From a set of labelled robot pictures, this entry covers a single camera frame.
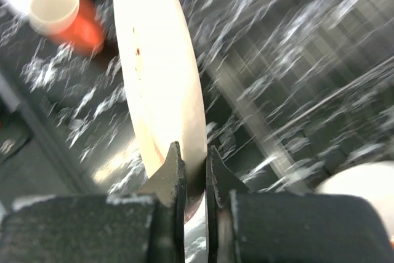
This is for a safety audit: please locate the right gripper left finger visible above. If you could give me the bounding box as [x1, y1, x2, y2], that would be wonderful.
[140, 142, 186, 211]

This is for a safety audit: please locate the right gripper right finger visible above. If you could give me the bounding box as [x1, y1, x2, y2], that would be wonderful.
[206, 145, 252, 209]

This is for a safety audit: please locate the metal wire dish rack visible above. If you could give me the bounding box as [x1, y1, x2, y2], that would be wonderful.
[206, 21, 393, 192]

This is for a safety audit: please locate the pink cream floral plate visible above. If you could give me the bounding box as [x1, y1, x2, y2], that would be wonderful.
[113, 0, 207, 219]

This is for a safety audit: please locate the orange and white bowl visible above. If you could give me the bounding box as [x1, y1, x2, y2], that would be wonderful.
[315, 161, 393, 202]

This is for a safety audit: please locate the orange mug white inside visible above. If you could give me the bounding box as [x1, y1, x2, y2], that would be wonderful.
[28, 0, 105, 55]

